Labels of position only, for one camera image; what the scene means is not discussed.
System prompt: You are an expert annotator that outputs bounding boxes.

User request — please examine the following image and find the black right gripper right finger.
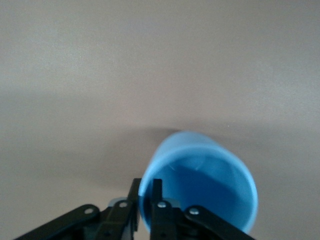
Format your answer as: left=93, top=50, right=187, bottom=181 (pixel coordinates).
left=149, top=178, right=256, bottom=240

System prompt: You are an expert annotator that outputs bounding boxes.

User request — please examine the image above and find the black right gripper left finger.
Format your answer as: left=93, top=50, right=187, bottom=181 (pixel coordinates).
left=14, top=178, right=141, bottom=240

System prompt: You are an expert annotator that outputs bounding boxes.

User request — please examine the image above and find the blue cup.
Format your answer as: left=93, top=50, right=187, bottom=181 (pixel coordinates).
left=138, top=131, right=259, bottom=234

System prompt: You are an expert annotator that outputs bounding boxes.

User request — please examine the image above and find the brown table cover sheet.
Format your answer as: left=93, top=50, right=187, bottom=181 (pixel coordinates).
left=0, top=0, right=320, bottom=240

